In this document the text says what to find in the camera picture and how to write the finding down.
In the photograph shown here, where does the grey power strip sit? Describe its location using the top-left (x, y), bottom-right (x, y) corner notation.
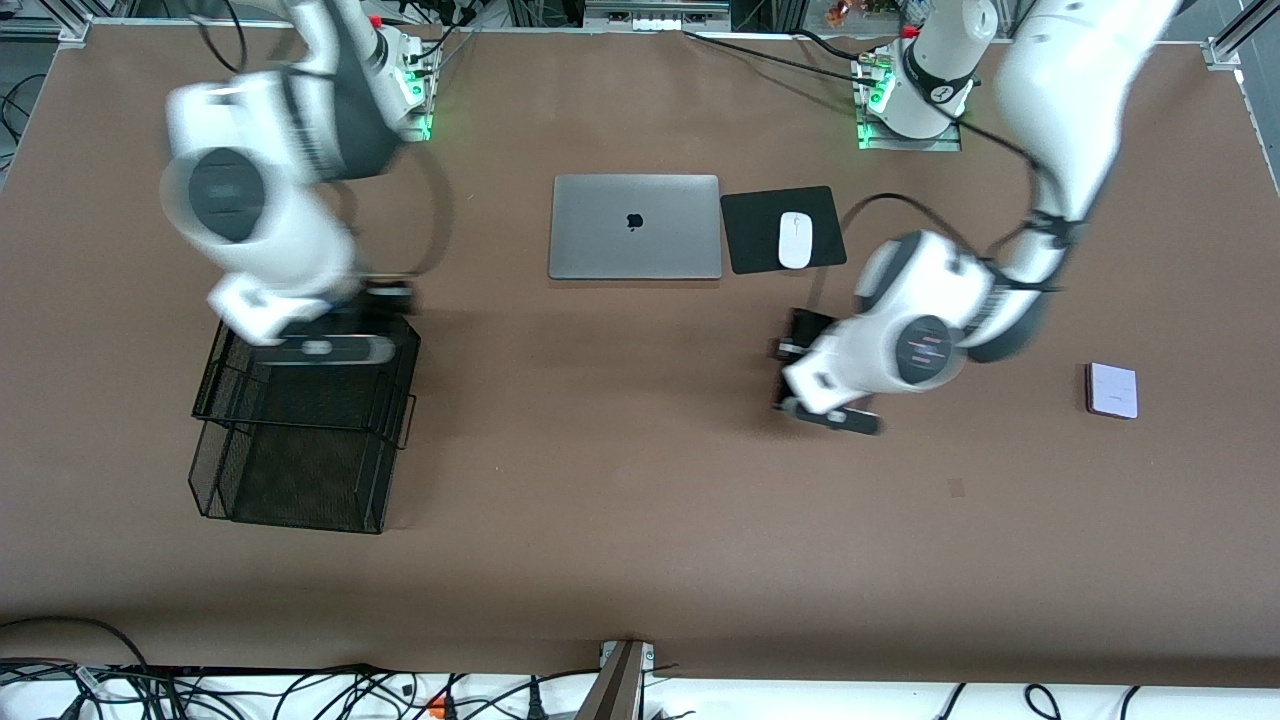
top-left (583, 0), bottom-right (733, 33)

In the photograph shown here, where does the white phone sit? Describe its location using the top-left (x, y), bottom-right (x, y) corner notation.
top-left (1085, 362), bottom-right (1140, 420)

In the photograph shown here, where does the black table cable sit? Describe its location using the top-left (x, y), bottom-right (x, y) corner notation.
top-left (790, 28), bottom-right (871, 66)
top-left (683, 28), bottom-right (886, 86)

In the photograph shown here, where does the long black phone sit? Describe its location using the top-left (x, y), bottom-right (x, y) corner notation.
top-left (786, 307), bottom-right (839, 353)

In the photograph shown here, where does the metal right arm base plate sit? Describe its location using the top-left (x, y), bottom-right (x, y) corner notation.
top-left (395, 40), bottom-right (441, 143)

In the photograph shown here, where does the white computer mouse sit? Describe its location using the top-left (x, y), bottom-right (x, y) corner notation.
top-left (778, 211), bottom-right (814, 271)

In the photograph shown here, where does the silver closed laptop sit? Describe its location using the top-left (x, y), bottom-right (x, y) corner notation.
top-left (547, 174), bottom-right (723, 282)

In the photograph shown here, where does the grey floor cable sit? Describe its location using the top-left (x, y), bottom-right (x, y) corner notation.
top-left (0, 616), bottom-right (151, 669)

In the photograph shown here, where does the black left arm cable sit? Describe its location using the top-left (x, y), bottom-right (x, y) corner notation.
top-left (835, 192), bottom-right (1011, 263)

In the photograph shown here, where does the black base cable bundle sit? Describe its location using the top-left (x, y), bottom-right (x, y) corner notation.
top-left (405, 0), bottom-right (501, 71)

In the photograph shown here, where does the black mouse pad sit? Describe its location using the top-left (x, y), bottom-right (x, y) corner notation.
top-left (720, 185), bottom-right (849, 276)

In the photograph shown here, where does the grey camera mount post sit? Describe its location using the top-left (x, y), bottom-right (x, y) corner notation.
top-left (575, 640), bottom-right (657, 720)

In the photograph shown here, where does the black mesh two-tier tray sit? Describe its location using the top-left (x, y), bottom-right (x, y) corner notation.
top-left (188, 300), bottom-right (422, 536)

